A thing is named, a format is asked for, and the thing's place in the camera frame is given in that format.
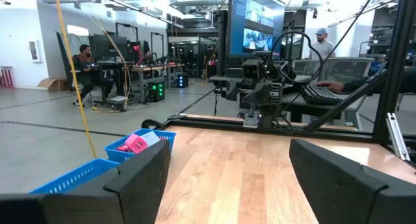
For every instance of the computer tower blue lights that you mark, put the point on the computer tower blue lights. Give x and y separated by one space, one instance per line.
182 80

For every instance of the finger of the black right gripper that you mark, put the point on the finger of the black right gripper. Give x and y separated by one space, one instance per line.
276 93
232 92

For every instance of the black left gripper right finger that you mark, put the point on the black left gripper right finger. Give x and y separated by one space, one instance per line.
341 191

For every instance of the cardboard box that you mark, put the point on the cardboard box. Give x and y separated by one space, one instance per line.
53 84

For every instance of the light blue USB charger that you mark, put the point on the light blue USB charger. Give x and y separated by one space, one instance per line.
151 138

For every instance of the person's forearm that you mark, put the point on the person's forearm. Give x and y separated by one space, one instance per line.
357 86

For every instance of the pink USB charger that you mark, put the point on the pink USB charger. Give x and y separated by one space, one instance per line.
136 143

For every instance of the black desk with monitors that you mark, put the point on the black desk with monitors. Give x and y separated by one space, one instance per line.
110 61

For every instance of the red desk lamp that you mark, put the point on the red desk lamp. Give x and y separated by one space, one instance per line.
138 52

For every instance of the white wall box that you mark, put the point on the white wall box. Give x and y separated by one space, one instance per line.
35 51

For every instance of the black keyboard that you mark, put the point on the black keyboard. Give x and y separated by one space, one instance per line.
320 94

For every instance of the silver aluminium bracket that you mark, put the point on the silver aluminium bracket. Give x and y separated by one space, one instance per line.
398 136

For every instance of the person's hand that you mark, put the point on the person's hand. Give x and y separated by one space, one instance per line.
330 86

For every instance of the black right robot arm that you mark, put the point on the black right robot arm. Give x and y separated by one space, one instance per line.
268 113

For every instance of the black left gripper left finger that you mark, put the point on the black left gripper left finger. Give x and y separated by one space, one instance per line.
97 204

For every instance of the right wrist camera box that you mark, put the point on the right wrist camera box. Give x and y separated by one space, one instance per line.
253 68

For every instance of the large monitor screen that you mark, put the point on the large monitor screen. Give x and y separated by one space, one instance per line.
256 19

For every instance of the blue plastic basket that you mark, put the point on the blue plastic basket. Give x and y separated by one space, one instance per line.
112 154
74 178

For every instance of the computer tower green lights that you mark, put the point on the computer tower green lights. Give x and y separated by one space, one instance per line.
156 91

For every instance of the grey desk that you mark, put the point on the grey desk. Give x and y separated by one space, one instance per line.
351 110

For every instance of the standing person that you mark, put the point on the standing person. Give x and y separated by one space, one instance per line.
321 45

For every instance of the seated person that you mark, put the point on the seated person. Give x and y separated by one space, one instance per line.
84 71

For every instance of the black aluminium table frame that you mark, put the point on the black aluminium table frame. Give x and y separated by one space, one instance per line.
391 71

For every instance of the red striped object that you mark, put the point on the red striped object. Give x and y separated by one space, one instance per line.
6 77

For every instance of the wooden workbench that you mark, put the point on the wooden workbench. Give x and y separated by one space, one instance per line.
152 69

